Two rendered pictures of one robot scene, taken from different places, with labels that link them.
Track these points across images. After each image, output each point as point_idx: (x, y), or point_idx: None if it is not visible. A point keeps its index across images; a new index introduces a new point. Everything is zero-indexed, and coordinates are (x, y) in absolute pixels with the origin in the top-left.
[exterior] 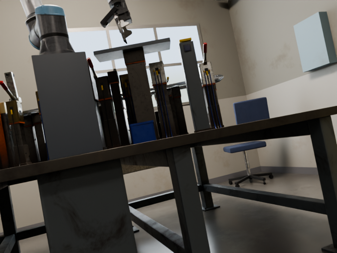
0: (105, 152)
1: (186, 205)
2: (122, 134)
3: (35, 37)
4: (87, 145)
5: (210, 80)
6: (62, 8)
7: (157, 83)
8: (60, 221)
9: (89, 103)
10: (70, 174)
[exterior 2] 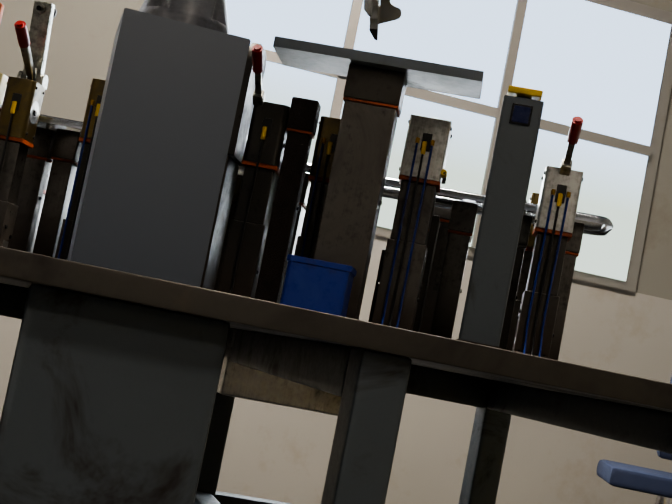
0: (199, 294)
1: (344, 503)
2: (268, 274)
3: None
4: (167, 264)
5: (562, 221)
6: None
7: (413, 174)
8: (41, 409)
9: (211, 167)
10: (104, 314)
